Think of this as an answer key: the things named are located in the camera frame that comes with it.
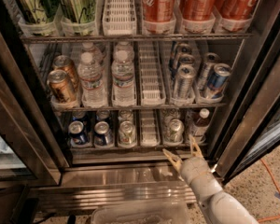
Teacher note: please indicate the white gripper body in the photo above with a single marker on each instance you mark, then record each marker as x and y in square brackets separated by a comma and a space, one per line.
[193, 168]

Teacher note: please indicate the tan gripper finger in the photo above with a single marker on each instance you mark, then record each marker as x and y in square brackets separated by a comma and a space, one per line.
[173, 159]
[194, 147]

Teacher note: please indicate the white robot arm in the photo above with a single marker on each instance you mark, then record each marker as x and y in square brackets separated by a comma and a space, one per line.
[217, 206]

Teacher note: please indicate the front silver-green soda can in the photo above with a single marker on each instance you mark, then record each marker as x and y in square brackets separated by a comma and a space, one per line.
[127, 135]

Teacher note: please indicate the silver-green soda can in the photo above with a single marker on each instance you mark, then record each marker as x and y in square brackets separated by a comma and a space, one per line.
[125, 115]
[127, 135]

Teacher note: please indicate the steel fridge door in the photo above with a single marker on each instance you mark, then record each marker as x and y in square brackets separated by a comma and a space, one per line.
[252, 140]

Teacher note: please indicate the front blue Red Bull can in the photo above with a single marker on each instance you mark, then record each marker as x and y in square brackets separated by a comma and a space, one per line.
[217, 80]

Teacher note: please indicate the rear silver-green soda can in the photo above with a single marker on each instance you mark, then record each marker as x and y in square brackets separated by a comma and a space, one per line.
[125, 115]

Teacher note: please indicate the front right Pepsi can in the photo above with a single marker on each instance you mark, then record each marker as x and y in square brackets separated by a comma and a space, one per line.
[103, 136]

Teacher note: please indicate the pepsi can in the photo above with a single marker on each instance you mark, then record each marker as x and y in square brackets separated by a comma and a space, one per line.
[83, 117]
[78, 133]
[103, 136]
[104, 115]

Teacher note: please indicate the front slim silver can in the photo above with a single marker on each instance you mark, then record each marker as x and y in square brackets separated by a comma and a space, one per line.
[183, 81]

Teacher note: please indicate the slim silver can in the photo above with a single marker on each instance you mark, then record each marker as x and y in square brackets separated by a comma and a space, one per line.
[183, 81]
[178, 47]
[181, 58]

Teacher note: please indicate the middle slim silver can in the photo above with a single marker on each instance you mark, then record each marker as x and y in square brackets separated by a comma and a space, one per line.
[181, 58]

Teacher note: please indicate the steel fridge base grille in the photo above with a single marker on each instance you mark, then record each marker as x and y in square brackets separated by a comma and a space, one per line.
[82, 191]

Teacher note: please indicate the rear right Pepsi can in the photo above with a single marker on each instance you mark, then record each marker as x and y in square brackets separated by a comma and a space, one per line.
[104, 115]

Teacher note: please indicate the rear silver Red Bull can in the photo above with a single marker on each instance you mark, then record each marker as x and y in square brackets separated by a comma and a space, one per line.
[208, 62]

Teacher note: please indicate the front left Pepsi can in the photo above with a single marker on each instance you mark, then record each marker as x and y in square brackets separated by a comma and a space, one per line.
[78, 133]

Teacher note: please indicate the rear slim silver can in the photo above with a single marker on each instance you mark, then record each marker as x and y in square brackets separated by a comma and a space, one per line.
[178, 47]

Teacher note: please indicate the rear left Pepsi can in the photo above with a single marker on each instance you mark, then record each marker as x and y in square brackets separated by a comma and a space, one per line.
[83, 117]

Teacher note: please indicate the front gold can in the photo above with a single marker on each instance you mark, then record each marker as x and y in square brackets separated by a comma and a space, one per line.
[61, 86]

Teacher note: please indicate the gold can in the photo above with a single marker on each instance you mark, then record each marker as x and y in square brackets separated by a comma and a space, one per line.
[61, 86]
[65, 63]

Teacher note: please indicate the middle Coca-Cola can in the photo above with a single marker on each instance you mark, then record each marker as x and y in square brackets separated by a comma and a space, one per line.
[196, 10]

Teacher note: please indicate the coca-cola can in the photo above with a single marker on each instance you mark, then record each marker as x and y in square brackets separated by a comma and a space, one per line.
[158, 10]
[235, 9]
[196, 10]

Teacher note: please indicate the rear gold can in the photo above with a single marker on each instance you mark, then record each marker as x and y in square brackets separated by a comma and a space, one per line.
[65, 63]

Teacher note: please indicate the left glass fridge door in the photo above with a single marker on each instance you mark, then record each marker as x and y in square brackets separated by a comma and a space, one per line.
[37, 159]

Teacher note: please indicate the right Coca-Cola can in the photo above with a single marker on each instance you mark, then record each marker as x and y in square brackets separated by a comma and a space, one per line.
[235, 9]

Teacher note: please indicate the left Coca-Cola can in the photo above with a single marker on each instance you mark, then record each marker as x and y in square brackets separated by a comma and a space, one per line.
[158, 10]

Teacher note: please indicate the right green tall can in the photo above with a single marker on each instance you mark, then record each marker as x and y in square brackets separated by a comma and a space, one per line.
[79, 11]

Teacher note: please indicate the green tall can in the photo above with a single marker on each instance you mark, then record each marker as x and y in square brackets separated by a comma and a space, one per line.
[79, 11]
[38, 11]

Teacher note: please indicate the left green tall can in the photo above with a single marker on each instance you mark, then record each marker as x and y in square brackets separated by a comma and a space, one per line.
[38, 11]

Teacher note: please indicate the brown drink bottle white cap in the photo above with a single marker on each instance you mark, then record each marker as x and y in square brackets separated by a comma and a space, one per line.
[198, 123]

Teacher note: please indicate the empty white bottom tray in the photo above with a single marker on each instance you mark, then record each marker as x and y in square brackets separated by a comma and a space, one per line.
[149, 128]

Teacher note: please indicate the empty white middle tray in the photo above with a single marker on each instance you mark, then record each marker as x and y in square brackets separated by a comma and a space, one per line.
[152, 91]

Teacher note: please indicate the front right water bottle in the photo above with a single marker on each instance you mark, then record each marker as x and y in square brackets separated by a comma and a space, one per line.
[123, 78]

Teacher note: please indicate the water bottle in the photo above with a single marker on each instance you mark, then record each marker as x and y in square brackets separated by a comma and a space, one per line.
[92, 82]
[124, 45]
[96, 53]
[123, 78]

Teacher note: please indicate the front left water bottle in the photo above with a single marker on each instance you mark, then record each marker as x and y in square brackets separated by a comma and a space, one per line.
[92, 82]

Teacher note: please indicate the rear right water bottle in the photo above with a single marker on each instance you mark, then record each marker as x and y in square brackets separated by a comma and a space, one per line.
[124, 45]

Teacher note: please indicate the rear left water bottle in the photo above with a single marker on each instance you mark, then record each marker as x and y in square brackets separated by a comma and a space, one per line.
[96, 53]

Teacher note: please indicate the middle wire shelf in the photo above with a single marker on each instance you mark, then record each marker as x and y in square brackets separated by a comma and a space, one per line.
[136, 107]

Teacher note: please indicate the wire shelf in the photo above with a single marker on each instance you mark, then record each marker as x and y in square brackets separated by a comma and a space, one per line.
[114, 38]
[136, 107]

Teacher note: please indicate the top wire shelf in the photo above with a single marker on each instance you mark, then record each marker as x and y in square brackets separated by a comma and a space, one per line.
[114, 38]

